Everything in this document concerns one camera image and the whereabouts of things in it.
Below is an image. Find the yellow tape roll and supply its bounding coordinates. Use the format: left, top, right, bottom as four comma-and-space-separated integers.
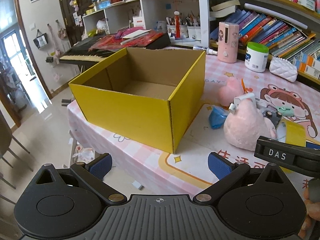
276, 119, 306, 147

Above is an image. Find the large pink plush toy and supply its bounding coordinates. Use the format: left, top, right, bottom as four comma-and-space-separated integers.
223, 101, 277, 151

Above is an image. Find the blue wrapper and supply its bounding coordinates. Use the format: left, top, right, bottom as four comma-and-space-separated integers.
208, 106, 228, 129

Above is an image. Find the grey toy car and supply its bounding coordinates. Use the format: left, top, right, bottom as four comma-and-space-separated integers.
261, 109, 283, 128

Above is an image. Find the white power adapter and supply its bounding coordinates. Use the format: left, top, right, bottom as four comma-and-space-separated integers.
228, 93, 257, 113

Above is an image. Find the pink heart plush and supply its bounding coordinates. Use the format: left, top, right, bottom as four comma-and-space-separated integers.
217, 77, 244, 107

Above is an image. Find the small white red box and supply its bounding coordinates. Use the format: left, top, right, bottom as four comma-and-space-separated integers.
255, 98, 274, 111

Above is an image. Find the pink cartoon table mat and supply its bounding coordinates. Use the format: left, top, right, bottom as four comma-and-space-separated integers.
67, 55, 319, 195

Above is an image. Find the yellow cardboard box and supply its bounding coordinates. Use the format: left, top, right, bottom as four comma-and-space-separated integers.
69, 48, 206, 153

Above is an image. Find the white quilted pouch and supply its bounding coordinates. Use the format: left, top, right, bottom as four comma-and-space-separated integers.
269, 57, 298, 82

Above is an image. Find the orange blue white box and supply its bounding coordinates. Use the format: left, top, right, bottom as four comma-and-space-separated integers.
293, 52, 320, 80

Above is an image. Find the black electronic keyboard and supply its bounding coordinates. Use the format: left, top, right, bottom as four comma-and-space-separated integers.
59, 31, 170, 66

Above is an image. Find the white jar green lid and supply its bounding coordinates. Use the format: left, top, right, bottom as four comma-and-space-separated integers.
245, 42, 269, 73

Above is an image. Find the row of leaning books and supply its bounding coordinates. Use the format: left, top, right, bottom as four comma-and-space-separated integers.
209, 6, 319, 62

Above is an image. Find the pink cylindrical humidifier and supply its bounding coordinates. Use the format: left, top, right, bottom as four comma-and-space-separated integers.
217, 22, 239, 63

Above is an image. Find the white pen holder cup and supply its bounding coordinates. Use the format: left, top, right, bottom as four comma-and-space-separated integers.
167, 24, 188, 38

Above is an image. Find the red tassel doll ornament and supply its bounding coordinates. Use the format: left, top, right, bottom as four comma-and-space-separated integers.
174, 10, 181, 38

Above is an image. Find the white rolled paper tube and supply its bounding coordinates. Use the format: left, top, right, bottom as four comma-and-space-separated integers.
244, 3, 308, 30

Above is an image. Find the white cubby shelf unit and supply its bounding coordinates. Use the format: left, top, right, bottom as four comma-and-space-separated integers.
82, 0, 200, 34

